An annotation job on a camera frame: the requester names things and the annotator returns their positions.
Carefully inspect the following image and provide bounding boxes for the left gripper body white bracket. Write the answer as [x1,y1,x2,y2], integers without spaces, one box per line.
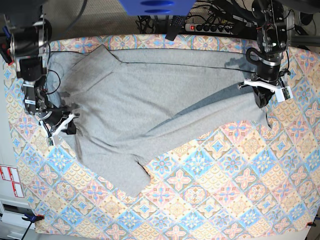
[237,78,293,108]

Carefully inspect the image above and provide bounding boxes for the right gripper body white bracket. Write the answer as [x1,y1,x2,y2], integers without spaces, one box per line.
[38,104,80,147]

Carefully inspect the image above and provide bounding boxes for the grey T-shirt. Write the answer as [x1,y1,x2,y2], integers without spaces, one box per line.
[47,46,268,197]

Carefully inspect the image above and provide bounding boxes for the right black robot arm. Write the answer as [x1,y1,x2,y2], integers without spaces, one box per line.
[0,0,79,146]

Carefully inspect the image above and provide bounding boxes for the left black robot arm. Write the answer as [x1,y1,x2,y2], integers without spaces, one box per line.
[238,0,293,109]

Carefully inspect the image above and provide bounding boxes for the red white stickers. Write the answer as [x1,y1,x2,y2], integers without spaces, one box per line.
[0,165,24,198]

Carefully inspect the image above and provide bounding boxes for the orange black clamp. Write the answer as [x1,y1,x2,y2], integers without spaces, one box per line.
[22,214,45,223]

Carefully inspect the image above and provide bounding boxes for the black power strip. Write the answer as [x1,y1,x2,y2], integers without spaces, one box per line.
[184,23,233,35]

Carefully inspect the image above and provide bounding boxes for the patterned tile tablecloth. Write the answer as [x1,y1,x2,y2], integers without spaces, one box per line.
[2,47,320,240]

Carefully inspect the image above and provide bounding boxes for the red black clamp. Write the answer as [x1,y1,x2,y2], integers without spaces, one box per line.
[0,26,14,66]

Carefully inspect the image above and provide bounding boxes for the small orange clamp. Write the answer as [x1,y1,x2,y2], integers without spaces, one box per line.
[307,222,317,227]

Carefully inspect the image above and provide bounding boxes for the blue box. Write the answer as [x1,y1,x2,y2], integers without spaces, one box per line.
[119,0,196,16]

